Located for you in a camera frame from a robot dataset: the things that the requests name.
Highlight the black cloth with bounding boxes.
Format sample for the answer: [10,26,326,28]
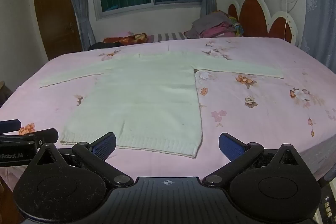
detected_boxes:
[88,42,123,51]

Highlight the white cable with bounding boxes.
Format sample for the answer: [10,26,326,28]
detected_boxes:
[278,0,301,41]

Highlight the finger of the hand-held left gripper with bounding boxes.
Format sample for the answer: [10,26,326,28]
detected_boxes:
[0,119,22,134]
[0,128,59,149]

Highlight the white knitted sweater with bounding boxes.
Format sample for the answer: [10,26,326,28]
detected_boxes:
[39,52,285,159]

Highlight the pile of folded clothes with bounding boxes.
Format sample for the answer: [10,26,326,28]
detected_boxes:
[184,10,243,39]

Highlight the device with yellow buttons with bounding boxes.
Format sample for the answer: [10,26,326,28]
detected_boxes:
[312,179,336,224]

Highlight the pink floral bed sheet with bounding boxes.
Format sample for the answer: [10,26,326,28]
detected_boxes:
[0,37,336,189]

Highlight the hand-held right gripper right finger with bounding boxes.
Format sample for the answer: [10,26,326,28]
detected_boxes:
[202,132,305,188]

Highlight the dark object beside bed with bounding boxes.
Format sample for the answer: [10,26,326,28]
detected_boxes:
[0,81,12,107]

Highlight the grey striped cloth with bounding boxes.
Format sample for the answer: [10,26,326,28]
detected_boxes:
[147,32,188,43]

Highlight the red and black blanket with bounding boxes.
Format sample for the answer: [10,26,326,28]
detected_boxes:
[102,33,148,45]

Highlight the patterned blue wall curtain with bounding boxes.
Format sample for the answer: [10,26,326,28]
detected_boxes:
[301,0,336,70]

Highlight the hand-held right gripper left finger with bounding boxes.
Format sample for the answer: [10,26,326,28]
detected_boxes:
[32,132,135,188]

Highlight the red and white scalloped headboard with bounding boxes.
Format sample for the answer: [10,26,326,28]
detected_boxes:
[227,0,300,46]

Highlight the brown wooden door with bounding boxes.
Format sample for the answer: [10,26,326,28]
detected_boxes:
[31,0,83,61]

